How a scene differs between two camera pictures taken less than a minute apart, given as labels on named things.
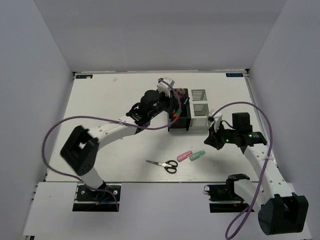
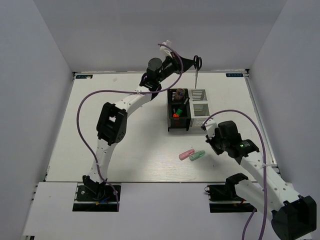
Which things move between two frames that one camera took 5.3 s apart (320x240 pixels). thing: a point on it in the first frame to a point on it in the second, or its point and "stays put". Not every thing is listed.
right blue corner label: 234,75 stays put
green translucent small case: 194,156 stays put
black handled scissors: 170,165 to 197,63
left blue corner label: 83,76 stays put
